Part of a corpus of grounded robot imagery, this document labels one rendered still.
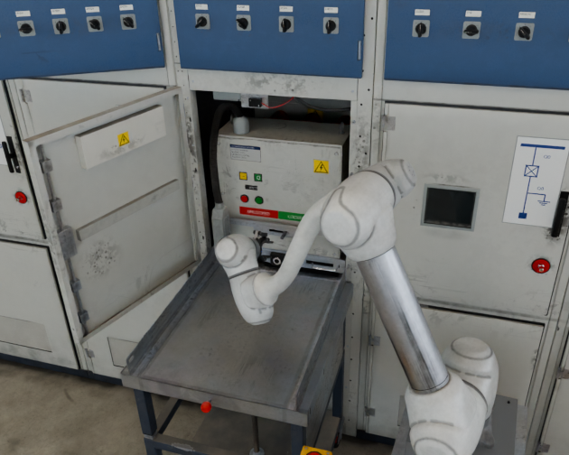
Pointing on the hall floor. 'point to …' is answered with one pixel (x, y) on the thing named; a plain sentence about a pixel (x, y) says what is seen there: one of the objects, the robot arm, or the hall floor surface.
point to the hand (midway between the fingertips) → (265, 249)
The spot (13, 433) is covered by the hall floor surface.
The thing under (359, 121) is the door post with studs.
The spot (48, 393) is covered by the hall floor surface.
